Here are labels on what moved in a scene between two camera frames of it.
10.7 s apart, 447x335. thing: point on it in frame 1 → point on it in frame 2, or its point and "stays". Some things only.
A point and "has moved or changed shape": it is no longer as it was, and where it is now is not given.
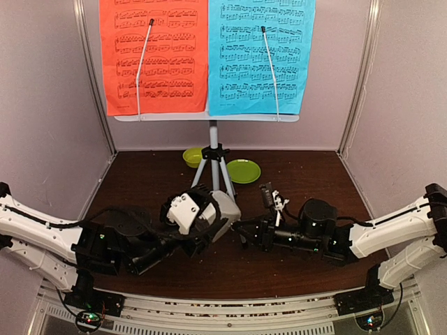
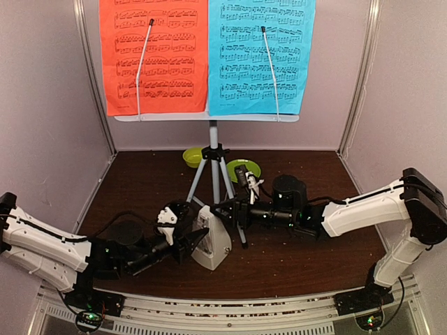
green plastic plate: [243, 171] stays
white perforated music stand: [214, 151] stays
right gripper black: [264, 236] → [239, 210]
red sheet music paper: [173, 74] stays
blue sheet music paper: [239, 77] stays
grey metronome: [229, 209] has moved or changed shape
